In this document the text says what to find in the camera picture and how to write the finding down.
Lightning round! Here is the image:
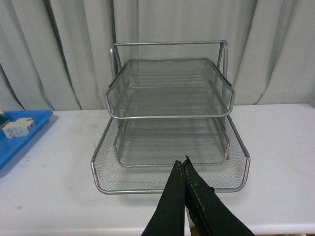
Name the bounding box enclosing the white curtain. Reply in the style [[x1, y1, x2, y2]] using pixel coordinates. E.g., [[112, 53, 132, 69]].
[[0, 0, 315, 110]]

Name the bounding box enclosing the white circuit breaker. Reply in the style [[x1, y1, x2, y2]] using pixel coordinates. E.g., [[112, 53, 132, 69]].
[[3, 118, 36, 139]]

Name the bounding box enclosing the blue plastic tray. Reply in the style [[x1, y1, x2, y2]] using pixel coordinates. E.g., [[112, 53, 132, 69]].
[[0, 110, 53, 169]]

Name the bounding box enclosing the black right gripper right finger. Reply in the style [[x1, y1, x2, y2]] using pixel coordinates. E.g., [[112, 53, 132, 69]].
[[183, 157, 254, 236]]

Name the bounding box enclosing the green white small component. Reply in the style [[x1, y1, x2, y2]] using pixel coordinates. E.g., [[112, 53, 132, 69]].
[[0, 110, 10, 130]]

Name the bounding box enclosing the silver metal rack frame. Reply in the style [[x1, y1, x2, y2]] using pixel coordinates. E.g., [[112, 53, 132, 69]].
[[110, 40, 231, 120]]

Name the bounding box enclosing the silver mesh tray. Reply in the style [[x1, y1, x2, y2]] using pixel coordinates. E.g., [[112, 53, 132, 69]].
[[91, 116, 250, 194], [106, 58, 235, 119], [113, 118, 230, 168]]

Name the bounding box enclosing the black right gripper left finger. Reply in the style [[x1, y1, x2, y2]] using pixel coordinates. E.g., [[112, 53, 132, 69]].
[[142, 161, 185, 236]]

